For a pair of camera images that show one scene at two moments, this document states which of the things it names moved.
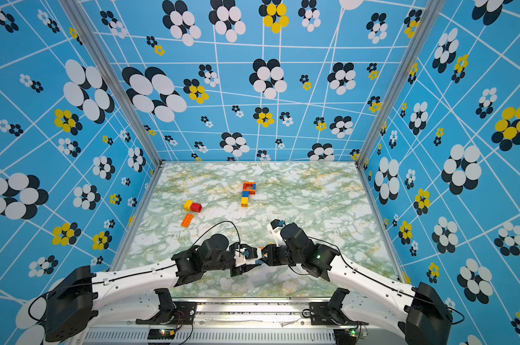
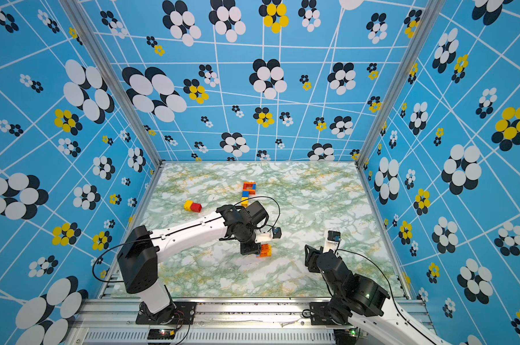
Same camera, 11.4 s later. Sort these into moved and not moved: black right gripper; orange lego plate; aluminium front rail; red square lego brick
Moved: black right gripper
Not moved: orange lego plate; red square lego brick; aluminium front rail
